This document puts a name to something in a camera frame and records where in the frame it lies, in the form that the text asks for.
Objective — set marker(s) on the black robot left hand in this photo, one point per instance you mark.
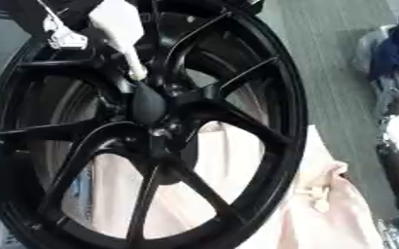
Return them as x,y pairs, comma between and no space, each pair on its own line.
67,13

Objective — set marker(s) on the pale pink cloth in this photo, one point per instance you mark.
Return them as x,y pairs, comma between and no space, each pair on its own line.
333,207

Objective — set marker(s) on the black spoked wheel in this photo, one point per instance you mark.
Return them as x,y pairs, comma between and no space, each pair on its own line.
152,107

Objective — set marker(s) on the white pin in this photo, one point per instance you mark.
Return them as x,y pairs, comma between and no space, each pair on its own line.
118,24

